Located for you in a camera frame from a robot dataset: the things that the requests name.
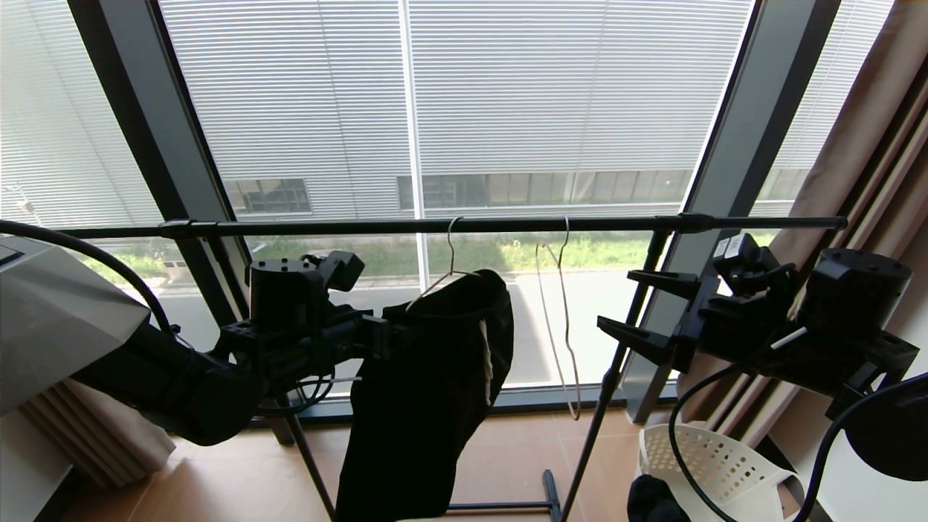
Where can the beige curtain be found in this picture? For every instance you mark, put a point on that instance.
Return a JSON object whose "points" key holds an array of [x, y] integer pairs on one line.
{"points": [[109, 435], [855, 145]]}

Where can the pink clothes hanger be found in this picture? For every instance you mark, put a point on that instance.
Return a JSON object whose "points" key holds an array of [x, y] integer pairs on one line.
{"points": [[565, 326], [451, 246]]}

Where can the window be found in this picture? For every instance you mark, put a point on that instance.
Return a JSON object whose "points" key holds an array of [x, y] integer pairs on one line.
{"points": [[544, 109]]}

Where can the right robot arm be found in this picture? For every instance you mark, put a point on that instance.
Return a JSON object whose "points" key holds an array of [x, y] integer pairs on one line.
{"points": [[855, 312]]}

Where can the white laundry basket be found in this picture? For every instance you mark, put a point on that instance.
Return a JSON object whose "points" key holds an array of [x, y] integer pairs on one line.
{"points": [[725, 464]]}

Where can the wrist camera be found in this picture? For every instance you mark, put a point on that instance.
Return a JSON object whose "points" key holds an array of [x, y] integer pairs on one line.
{"points": [[341, 268], [747, 264]]}

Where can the black knitted garment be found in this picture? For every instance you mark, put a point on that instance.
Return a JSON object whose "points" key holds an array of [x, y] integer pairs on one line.
{"points": [[420, 406]]}

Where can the black clothes rack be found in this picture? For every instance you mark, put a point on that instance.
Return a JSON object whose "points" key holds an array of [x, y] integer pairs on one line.
{"points": [[580, 223]]}

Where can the heap of clothes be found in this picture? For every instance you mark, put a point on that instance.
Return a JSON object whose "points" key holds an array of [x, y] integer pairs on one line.
{"points": [[652, 500]]}

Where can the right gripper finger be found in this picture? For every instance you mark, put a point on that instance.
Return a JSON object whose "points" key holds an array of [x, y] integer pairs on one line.
{"points": [[670, 284], [645, 341]]}

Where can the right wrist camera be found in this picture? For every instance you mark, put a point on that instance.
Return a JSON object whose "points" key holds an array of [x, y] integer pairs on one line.
{"points": [[747, 264]]}

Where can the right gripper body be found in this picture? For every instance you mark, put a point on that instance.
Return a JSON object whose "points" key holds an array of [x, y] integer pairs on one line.
{"points": [[732, 330]]}

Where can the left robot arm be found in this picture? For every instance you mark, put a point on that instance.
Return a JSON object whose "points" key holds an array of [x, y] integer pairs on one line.
{"points": [[58, 319]]}

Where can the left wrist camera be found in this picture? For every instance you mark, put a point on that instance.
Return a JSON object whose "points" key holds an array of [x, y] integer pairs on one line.
{"points": [[341, 268]]}

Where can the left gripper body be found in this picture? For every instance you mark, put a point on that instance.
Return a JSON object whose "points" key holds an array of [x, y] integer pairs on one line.
{"points": [[359, 337]]}

